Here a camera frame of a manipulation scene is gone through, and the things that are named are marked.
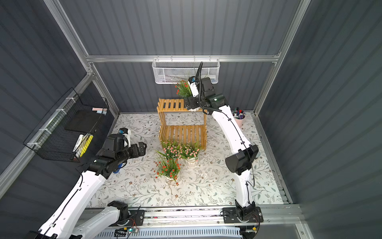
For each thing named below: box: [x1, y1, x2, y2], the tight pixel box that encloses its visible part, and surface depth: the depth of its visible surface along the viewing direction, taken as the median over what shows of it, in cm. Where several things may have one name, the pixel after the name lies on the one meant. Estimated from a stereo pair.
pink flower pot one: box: [155, 139, 188, 160], surface depth 84 cm
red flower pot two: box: [153, 158, 182, 186], surface depth 78 cm
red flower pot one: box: [174, 79, 193, 99], surface depth 74 cm
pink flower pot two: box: [180, 140, 200, 168], surface depth 83 cm
